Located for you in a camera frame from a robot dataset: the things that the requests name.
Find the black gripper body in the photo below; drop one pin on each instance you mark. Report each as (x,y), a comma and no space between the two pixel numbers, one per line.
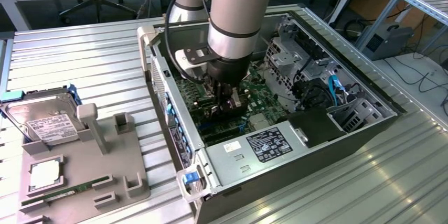
(230,72)

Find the low profile graphics card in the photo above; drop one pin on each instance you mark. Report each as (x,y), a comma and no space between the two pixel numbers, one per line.
(242,100)

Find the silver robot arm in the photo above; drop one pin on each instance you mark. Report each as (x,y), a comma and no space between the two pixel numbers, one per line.
(238,11)

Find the green motherboard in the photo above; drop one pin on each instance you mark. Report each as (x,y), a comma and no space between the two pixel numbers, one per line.
(260,103)

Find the silver chipset heatsink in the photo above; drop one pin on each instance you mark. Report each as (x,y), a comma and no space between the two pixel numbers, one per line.
(260,121)

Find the silver metal drive cage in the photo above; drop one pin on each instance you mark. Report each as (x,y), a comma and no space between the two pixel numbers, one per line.
(291,61)

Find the small white sticker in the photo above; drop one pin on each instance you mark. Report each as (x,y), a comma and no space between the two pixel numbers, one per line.
(232,146)

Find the black white power supply label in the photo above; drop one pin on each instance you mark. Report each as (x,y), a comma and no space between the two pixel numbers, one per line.
(270,144)

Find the black plastic air shroud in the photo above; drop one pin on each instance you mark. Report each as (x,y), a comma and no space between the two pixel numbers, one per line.
(315,127)

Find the grey power supply unit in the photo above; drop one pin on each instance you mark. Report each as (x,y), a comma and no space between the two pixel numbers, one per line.
(231,166)

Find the blue case release latch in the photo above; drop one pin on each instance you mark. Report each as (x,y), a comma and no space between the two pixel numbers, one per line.
(191,178)

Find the open black PC case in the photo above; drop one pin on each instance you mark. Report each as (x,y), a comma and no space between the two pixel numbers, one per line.
(315,171)

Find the silver perforated disk bay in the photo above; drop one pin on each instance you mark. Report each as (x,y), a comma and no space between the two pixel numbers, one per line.
(364,113)

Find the black office chair base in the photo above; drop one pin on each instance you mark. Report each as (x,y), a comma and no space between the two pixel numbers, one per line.
(98,7)

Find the grey plastic parts rack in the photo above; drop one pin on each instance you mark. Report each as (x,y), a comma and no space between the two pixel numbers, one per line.
(87,166)

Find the hard disk with blue caddy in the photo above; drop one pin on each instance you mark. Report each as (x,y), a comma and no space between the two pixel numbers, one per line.
(42,119)

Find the green RAM stick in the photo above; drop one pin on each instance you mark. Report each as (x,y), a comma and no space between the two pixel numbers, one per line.
(70,190)

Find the silver CPU chip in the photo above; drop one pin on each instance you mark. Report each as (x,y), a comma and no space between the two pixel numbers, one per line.
(44,174)

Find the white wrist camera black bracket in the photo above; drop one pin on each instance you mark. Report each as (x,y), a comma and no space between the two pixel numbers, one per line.
(192,58)

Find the aluminium profile frame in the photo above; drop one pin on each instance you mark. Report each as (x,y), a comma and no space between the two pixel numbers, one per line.
(420,1)

